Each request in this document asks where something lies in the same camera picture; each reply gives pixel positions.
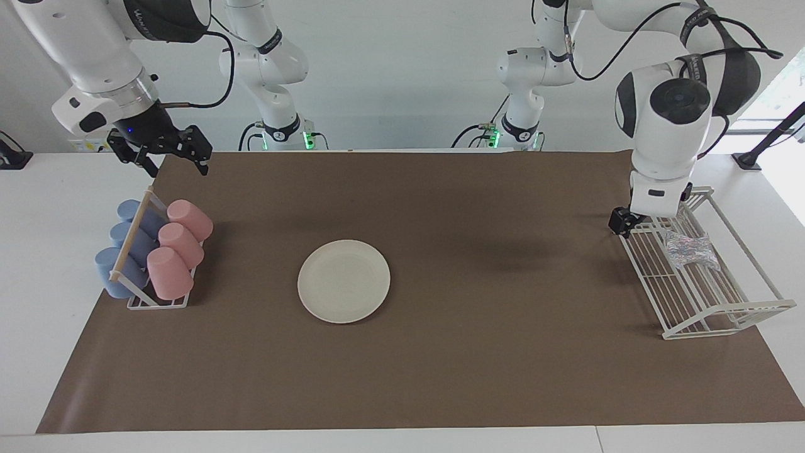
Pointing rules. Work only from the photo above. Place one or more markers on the white wall socket box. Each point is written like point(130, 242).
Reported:
point(75, 146)

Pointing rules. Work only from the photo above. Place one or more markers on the cream round plate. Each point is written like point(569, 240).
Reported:
point(344, 281)

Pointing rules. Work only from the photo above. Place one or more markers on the blue plastic cup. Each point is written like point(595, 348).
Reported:
point(132, 242)
point(116, 274)
point(148, 217)

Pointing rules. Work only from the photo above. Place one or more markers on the black clamp stand pole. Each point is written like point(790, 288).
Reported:
point(770, 135)

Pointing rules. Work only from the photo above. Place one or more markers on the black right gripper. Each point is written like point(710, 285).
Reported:
point(151, 129)

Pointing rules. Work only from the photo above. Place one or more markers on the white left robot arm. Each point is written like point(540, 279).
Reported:
point(666, 138)

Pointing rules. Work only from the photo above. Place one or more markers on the black table clamp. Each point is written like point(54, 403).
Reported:
point(12, 156)

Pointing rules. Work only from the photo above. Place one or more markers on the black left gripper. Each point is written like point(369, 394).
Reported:
point(624, 223)

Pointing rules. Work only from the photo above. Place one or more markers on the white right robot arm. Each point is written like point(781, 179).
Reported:
point(88, 50)

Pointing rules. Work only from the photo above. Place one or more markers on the pink plastic cup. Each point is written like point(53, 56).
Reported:
point(190, 219)
point(168, 274)
point(181, 245)

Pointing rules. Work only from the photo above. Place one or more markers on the brown table mat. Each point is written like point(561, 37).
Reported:
point(471, 365)

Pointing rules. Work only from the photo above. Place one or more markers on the cup holder rack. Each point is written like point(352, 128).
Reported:
point(135, 233)

